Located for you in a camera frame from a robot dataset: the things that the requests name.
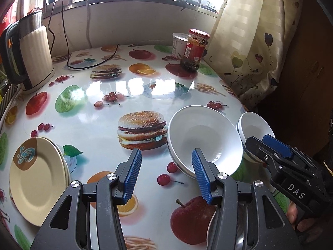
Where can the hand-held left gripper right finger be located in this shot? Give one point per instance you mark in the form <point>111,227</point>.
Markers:
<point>201,177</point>

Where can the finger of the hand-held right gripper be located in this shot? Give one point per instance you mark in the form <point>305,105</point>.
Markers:
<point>260,149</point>
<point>278,144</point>

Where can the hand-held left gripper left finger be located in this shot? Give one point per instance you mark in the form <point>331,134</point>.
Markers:
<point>132,174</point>

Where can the footed white bowl blue band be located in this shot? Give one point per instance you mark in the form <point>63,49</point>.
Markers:
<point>205,135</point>

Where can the stainless steel bowl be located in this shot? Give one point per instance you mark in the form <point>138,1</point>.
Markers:
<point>243,224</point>

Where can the cream plate with blue emblem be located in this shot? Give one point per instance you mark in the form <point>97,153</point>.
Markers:
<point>69,173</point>
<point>36,182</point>
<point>66,161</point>

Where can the person's right hand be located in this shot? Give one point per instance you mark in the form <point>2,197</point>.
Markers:
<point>294,213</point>

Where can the fruit print tablecloth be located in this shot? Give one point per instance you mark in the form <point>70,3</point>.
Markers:
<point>98,125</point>

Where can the brown wooden cabinet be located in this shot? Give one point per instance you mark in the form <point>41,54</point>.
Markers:
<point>307,83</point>

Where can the red label sauce jar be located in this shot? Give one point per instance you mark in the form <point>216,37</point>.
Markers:
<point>195,52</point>

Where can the cream heart print curtain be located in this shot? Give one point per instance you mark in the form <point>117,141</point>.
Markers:
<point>247,31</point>

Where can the white plastic cup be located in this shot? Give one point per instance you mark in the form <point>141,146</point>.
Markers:
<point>178,44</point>

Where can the small binder clip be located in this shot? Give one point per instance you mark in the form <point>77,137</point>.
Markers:
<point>209,6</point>

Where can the white electric kettle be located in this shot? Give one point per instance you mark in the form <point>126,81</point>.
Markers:
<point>33,57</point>

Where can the red gift bag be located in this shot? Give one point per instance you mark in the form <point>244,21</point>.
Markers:
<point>6,18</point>

